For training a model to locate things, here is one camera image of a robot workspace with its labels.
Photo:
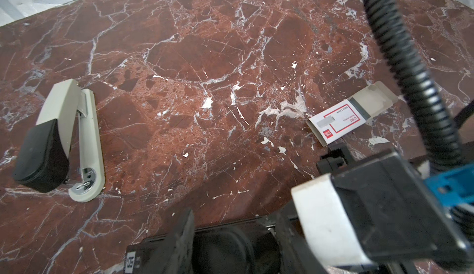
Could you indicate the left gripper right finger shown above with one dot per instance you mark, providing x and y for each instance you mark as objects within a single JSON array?
[{"x": 295, "y": 254}]

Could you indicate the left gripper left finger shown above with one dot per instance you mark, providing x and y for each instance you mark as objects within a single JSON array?
[{"x": 173, "y": 254}]

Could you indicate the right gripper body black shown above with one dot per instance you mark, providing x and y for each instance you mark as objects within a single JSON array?
[{"x": 338, "y": 155}]

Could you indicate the white red staple box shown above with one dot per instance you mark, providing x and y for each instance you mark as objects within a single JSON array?
[{"x": 349, "y": 114}]

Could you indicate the beige stapler black cap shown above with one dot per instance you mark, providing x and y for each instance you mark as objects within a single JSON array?
[{"x": 43, "y": 161}]

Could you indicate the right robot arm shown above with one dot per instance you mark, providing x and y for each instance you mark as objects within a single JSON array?
[{"x": 438, "y": 129}]

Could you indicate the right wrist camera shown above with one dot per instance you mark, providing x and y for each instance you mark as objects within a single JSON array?
[{"x": 381, "y": 210}]

